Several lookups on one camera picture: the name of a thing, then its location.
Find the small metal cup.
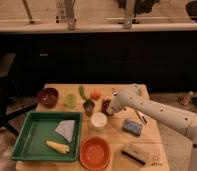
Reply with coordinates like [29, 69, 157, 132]
[83, 100, 95, 116]

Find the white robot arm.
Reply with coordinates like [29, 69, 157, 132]
[107, 84, 197, 171]

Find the white cup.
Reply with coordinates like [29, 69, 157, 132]
[90, 113, 107, 130]

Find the green cucumber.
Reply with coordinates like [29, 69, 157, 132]
[79, 85, 89, 100]

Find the white handled spatula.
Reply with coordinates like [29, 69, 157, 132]
[136, 111, 147, 125]

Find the light green cup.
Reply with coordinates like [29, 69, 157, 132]
[63, 94, 76, 109]

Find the black office chair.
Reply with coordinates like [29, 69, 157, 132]
[0, 39, 38, 141]

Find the wooden brush block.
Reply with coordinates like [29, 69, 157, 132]
[122, 143, 149, 165]

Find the orange fruit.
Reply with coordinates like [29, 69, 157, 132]
[90, 89, 101, 101]

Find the yellow corn cob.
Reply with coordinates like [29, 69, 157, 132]
[46, 140, 70, 154]

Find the orange bowl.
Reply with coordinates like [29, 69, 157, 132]
[79, 137, 111, 171]

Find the grey folded cloth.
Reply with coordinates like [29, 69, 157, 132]
[55, 120, 75, 142]

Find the blue sponge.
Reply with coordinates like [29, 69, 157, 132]
[122, 119, 142, 136]

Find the dark red grape bunch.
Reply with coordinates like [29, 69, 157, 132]
[101, 99, 111, 115]

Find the green plastic tray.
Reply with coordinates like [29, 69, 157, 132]
[11, 112, 82, 162]

